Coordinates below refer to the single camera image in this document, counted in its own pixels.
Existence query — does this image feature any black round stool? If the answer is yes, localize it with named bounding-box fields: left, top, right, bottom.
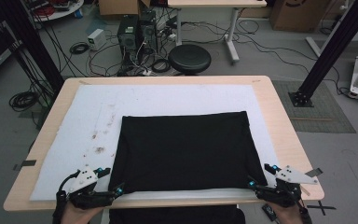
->
left=168, top=43, right=213, bottom=76

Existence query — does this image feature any white metal frame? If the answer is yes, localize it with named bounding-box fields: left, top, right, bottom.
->
left=305, top=24, right=358, bottom=58

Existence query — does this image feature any person's left hand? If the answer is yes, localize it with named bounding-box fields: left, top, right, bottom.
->
left=60, top=200, right=104, bottom=224

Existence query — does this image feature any large coiled black cable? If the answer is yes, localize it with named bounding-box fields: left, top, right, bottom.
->
left=8, top=91, right=40, bottom=112

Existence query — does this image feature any black long-sleeve printed shirt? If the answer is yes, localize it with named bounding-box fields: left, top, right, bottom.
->
left=107, top=110, right=269, bottom=194

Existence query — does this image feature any coiled black cable by stool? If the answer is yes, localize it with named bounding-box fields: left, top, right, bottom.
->
left=150, top=58, right=172, bottom=74

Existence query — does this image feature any small black device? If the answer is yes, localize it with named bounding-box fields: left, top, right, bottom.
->
left=261, top=203, right=280, bottom=222

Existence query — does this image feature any left hand-held gripper black cable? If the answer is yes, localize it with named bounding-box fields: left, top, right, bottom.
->
left=51, top=172, right=82, bottom=224

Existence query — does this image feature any black computer tower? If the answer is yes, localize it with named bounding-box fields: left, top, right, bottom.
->
left=138, top=10, right=158, bottom=54
left=117, top=14, right=140, bottom=52

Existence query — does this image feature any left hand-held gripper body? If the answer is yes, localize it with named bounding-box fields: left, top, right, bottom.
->
left=67, top=166, right=117, bottom=210

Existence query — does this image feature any small white equipment box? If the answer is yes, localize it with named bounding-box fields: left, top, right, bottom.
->
left=87, top=28, right=107, bottom=51

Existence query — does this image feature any hand-held gripper black cable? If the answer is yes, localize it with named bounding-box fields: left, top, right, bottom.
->
left=296, top=198, right=313, bottom=224
left=51, top=172, right=82, bottom=224

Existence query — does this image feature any person's dark clothing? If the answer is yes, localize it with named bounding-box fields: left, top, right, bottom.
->
left=108, top=204, right=246, bottom=224

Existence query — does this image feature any open cardboard box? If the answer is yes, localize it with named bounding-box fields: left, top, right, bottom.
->
left=98, top=0, right=152, bottom=17

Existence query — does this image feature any large closed cardboard box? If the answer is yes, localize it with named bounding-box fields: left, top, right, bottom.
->
left=269, top=0, right=332, bottom=33

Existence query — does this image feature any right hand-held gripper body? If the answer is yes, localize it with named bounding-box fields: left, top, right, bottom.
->
left=255, top=165, right=320, bottom=209

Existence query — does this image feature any white foam mat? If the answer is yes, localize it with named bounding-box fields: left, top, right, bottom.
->
left=29, top=83, right=282, bottom=202

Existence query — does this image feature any black metal stand with base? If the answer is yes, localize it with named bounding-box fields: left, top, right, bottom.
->
left=288, top=0, right=358, bottom=108

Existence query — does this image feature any white desk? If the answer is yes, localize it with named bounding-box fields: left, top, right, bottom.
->
left=167, top=0, right=268, bottom=64

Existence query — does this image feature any person's right hand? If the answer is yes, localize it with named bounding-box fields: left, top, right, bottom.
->
left=266, top=201, right=303, bottom=224

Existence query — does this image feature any black tape piece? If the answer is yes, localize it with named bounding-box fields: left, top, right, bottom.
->
left=304, top=167, right=324, bottom=179
left=12, top=159, right=37, bottom=172

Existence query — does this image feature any small coiled black cable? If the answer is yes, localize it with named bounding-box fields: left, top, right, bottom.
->
left=69, top=41, right=90, bottom=56

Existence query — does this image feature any grey floor mat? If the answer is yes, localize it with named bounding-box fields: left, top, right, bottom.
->
left=271, top=79, right=357, bottom=134

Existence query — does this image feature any round white table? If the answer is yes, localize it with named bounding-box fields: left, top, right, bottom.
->
left=27, top=0, right=85, bottom=22

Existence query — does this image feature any right hand-held gripper black cable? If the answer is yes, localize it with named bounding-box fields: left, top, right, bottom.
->
left=296, top=198, right=313, bottom=224

